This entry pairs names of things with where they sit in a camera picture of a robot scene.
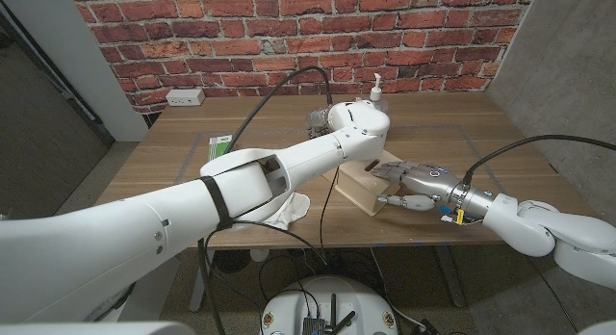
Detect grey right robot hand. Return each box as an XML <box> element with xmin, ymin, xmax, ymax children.
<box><xmin>371</xmin><ymin>160</ymin><xmax>471</xmax><ymax>214</ymax></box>

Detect wooden box with slot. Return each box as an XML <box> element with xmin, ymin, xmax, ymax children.
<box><xmin>335</xmin><ymin>149</ymin><xmax>403</xmax><ymax>218</ymax></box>

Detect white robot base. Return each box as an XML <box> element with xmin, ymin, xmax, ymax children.
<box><xmin>258</xmin><ymin>275</ymin><xmax>399</xmax><ymax>335</ymax></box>

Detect clear hand sanitizer pump bottle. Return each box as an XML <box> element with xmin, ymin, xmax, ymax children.
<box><xmin>368</xmin><ymin>72</ymin><xmax>390</xmax><ymax>114</ymax></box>

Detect white crumpled cloth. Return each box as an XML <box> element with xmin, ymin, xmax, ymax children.
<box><xmin>262</xmin><ymin>192</ymin><xmax>312</xmax><ymax>230</ymax></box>

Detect grey table leg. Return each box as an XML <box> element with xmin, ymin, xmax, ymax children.
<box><xmin>432</xmin><ymin>245</ymin><xmax>467</xmax><ymax>309</ymax></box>

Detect grey radio module with antennas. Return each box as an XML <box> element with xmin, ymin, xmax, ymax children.
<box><xmin>301</xmin><ymin>293</ymin><xmax>357</xmax><ymax>335</ymax></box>

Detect green and white card packet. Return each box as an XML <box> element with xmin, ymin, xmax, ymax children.
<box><xmin>207</xmin><ymin>134</ymin><xmax>234</xmax><ymax>163</ymax></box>

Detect white power strip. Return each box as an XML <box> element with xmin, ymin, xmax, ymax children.
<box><xmin>165</xmin><ymin>88</ymin><xmax>206</xmax><ymax>108</ymax></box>

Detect white table leg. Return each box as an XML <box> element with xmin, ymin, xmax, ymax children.
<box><xmin>189</xmin><ymin>249</ymin><xmax>217</xmax><ymax>313</ymax></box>

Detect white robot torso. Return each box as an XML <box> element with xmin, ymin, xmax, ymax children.
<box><xmin>0</xmin><ymin>321</ymin><xmax>196</xmax><ymax>335</ymax></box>

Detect thin black left wrist cable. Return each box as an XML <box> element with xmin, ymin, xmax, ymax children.
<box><xmin>204</xmin><ymin>166</ymin><xmax>341</xmax><ymax>267</ymax></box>

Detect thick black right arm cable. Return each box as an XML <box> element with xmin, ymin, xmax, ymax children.
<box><xmin>462</xmin><ymin>134</ymin><xmax>616</xmax><ymax>187</ymax></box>

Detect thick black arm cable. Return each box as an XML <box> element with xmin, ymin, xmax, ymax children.
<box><xmin>462</xmin><ymin>134</ymin><xmax>616</xmax><ymax>187</ymax></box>
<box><xmin>196</xmin><ymin>65</ymin><xmax>334</xmax><ymax>335</ymax></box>

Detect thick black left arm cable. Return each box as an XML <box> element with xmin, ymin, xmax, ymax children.
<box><xmin>196</xmin><ymin>65</ymin><xmax>334</xmax><ymax>335</ymax></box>

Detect brick wall print backdrop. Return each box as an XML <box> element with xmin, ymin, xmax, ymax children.
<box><xmin>68</xmin><ymin>0</ymin><xmax>539</xmax><ymax>115</ymax></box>

